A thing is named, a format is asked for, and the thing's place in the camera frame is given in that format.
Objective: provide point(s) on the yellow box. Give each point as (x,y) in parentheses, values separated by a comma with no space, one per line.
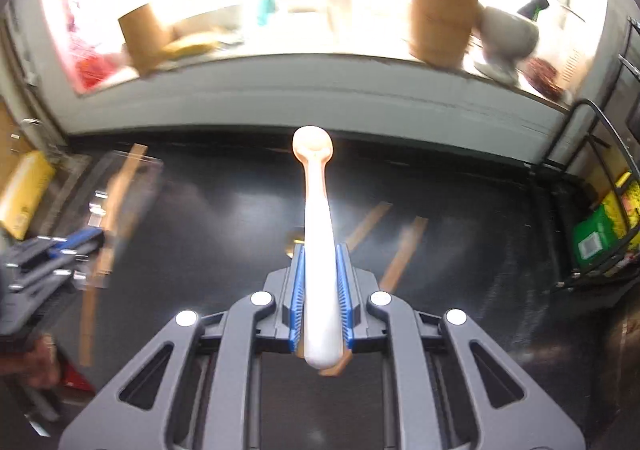
(25,195)

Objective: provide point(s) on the chili flake jar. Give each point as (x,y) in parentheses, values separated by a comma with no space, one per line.
(547,77)

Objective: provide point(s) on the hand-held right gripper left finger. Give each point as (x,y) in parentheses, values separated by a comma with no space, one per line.
(297,300)

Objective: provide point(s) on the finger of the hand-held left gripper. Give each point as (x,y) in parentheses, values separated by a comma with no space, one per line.
(55,274)
(82,240)

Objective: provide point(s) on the slim translucent spoon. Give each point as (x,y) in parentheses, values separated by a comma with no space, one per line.
(320,255)

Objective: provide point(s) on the green label bottle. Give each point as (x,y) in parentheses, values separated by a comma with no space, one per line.
(595,235)

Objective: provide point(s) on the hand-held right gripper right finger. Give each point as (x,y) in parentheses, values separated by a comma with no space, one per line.
(345,300)

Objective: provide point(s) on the pink detergent bottle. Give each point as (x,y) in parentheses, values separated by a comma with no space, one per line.
(92,62)

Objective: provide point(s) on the clear plastic container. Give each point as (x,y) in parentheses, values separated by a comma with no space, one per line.
(145,190)

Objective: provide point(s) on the dark pan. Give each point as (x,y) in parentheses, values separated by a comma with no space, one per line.
(620,370)

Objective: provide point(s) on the large bamboo utensil holder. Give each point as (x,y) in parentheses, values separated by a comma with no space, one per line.
(442,14)

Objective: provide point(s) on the small bamboo cup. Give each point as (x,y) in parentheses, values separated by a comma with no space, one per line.
(145,37)

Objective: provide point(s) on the person's left hand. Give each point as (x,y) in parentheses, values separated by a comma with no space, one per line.
(40,360)

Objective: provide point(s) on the stone mortar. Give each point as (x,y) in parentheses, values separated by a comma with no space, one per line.
(505,37)

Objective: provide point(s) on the metal faucet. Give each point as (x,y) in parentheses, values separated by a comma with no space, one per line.
(35,127)

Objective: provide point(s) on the dark stone pestle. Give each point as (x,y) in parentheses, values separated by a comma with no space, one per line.
(534,4)

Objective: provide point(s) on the light wooden chopstick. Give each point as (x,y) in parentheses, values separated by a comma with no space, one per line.
(405,255)
(117,205)

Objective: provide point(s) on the yellow sponge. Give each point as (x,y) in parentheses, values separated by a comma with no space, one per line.
(192,45)

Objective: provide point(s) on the wooden board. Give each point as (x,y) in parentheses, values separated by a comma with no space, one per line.
(10,122)

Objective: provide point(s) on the red object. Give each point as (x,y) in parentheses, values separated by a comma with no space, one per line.
(77,377)

